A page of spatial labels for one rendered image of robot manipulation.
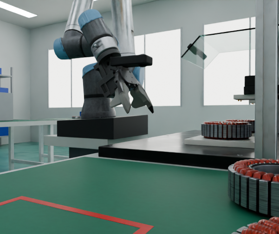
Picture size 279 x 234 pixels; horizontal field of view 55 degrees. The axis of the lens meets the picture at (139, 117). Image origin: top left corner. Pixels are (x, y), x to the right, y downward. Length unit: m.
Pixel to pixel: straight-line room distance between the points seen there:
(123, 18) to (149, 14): 5.29
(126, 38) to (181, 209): 0.93
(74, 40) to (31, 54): 7.77
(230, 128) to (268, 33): 0.23
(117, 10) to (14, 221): 1.00
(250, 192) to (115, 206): 0.12
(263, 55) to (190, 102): 5.24
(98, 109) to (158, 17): 5.29
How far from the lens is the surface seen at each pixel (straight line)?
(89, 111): 1.12
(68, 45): 0.97
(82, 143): 1.04
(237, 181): 0.28
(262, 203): 0.26
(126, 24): 1.15
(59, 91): 7.73
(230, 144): 0.59
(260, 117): 0.45
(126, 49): 1.12
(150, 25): 6.34
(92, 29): 0.83
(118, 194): 0.31
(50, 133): 3.56
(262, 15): 0.47
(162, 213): 0.26
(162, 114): 5.90
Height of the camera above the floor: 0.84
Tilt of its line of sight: 1 degrees down
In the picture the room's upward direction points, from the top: straight up
